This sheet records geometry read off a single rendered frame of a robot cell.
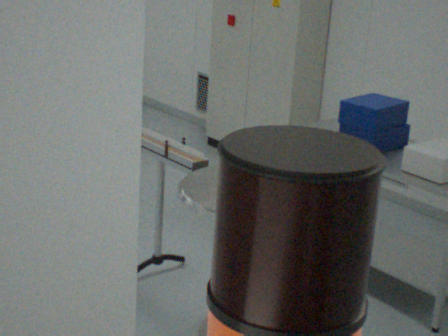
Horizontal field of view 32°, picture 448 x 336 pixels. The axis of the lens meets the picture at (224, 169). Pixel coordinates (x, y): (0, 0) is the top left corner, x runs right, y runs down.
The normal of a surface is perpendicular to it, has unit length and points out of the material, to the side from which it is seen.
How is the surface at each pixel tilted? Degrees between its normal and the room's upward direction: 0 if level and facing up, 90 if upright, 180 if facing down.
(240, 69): 90
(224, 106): 90
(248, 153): 0
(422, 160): 90
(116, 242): 90
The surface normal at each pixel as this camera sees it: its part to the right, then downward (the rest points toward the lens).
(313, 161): 0.07, -0.94
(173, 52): -0.76, 0.16
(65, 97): 0.64, 0.29
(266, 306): -0.32, 0.29
